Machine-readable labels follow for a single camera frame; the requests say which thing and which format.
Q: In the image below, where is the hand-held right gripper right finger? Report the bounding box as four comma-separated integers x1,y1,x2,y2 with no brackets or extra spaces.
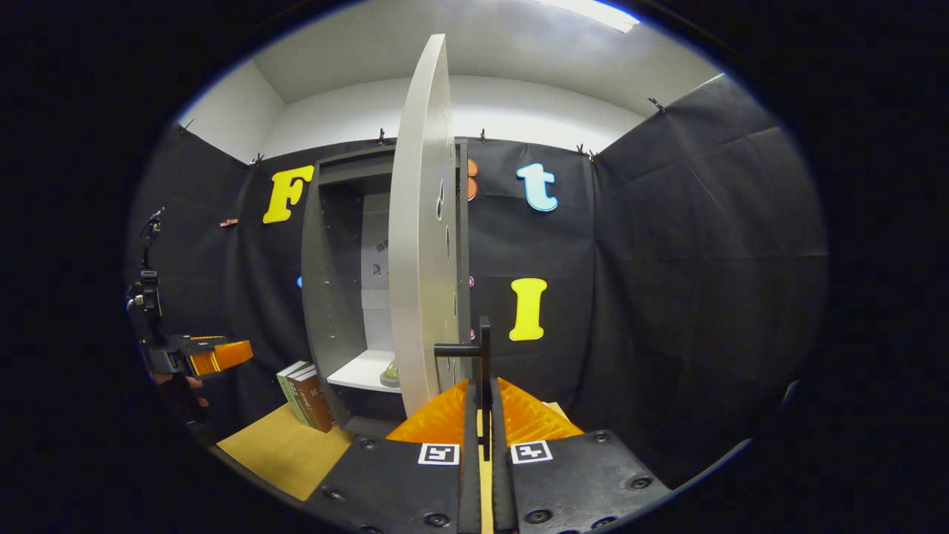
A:
489,377,673,534

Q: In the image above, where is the dark grey cabinet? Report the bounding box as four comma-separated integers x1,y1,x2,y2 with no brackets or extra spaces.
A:
300,139,472,438

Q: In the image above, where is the brown book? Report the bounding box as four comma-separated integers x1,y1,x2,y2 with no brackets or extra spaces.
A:
295,369,335,434
286,365,325,432

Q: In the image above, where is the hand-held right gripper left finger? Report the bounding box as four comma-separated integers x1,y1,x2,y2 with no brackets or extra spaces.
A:
304,378,483,534

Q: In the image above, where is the long ceiling light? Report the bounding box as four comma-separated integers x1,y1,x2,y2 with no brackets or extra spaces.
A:
534,0,641,35

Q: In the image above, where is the beige cabinet door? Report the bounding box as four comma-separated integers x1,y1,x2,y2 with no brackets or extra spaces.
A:
388,33,494,462

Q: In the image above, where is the black backdrop cloth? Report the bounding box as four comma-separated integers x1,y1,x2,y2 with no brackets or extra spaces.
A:
126,74,830,490

